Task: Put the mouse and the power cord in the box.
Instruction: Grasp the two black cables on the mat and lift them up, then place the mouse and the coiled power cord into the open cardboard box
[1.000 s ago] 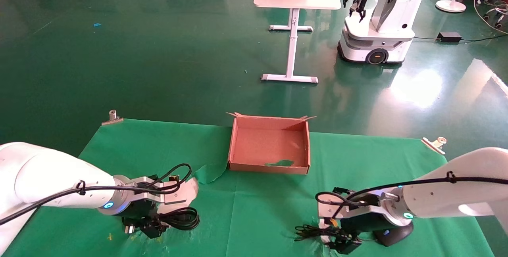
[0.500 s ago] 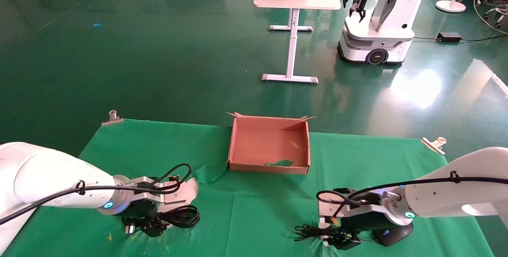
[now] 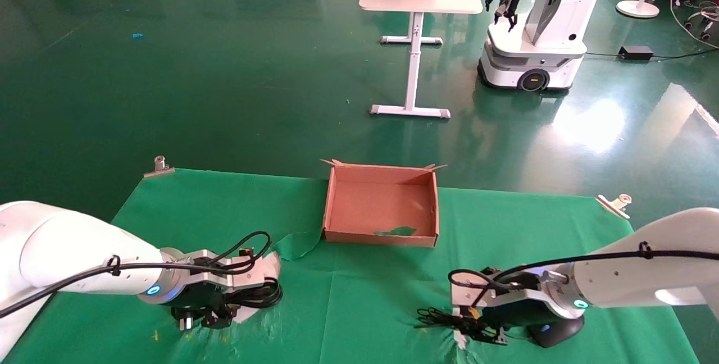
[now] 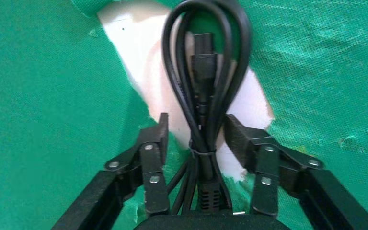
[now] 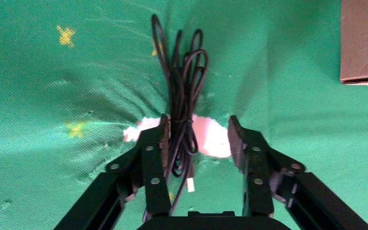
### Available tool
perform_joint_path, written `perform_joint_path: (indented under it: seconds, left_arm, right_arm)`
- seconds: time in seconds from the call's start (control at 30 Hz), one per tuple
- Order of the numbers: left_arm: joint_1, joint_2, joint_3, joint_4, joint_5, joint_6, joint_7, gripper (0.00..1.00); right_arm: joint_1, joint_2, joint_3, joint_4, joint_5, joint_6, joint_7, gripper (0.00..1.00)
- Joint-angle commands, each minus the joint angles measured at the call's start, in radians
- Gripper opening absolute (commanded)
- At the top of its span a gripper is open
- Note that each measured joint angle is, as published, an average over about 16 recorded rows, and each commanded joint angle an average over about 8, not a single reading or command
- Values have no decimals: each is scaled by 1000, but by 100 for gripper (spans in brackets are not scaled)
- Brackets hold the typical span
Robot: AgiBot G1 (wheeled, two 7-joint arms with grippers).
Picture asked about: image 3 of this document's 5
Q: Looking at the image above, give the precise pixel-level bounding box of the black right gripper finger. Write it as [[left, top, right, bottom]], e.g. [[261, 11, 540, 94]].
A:
[[456, 307, 490, 329], [465, 324, 509, 347]]

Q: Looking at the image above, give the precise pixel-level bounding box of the thin black cable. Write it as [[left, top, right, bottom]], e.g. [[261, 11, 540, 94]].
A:
[[414, 306, 506, 345]]

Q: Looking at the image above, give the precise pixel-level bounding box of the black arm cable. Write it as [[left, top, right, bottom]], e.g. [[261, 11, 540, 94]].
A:
[[448, 242, 719, 298], [0, 230, 274, 320]]

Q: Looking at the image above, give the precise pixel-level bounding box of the black power adapter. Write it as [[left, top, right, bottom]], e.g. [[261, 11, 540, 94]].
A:
[[618, 45, 654, 62]]

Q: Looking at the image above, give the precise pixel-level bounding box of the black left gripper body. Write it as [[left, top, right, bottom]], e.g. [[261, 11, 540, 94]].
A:
[[169, 283, 240, 320]]

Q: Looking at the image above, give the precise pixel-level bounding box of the office chair wheel base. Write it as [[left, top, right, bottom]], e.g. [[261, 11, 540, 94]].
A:
[[682, 3, 719, 46]]

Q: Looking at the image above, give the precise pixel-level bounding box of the black floor cable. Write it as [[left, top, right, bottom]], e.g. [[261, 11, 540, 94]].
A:
[[584, 47, 719, 63]]

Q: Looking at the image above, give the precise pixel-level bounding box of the open brown cardboard box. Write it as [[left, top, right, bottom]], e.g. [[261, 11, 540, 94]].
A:
[[320, 158, 448, 248]]

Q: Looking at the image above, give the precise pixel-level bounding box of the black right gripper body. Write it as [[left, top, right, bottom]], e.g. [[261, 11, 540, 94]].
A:
[[483, 299, 586, 349]]

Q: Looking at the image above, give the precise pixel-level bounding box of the metal binder clip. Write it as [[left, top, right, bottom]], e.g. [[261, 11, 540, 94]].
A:
[[595, 193, 633, 220], [143, 154, 175, 179]]

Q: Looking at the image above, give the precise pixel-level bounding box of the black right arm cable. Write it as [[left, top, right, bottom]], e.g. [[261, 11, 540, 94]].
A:
[[448, 242, 719, 298]]

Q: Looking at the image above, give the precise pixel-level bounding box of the white pedestal table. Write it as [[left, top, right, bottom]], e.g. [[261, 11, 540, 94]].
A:
[[358, 0, 484, 120]]

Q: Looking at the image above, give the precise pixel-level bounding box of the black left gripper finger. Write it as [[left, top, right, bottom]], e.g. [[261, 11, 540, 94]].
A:
[[199, 306, 235, 330], [170, 304, 197, 324]]

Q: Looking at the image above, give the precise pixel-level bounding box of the green table cloth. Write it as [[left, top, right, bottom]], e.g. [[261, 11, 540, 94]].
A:
[[2, 169, 700, 364]]

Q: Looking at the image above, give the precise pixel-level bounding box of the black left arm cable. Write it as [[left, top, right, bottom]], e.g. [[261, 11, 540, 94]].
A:
[[0, 230, 274, 320]]

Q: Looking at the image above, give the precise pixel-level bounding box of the thick black cable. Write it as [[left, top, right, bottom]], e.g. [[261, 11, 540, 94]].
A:
[[180, 278, 284, 331]]

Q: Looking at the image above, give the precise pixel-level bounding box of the white wheeled robot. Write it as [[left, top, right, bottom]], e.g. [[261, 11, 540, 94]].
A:
[[477, 0, 614, 93]]

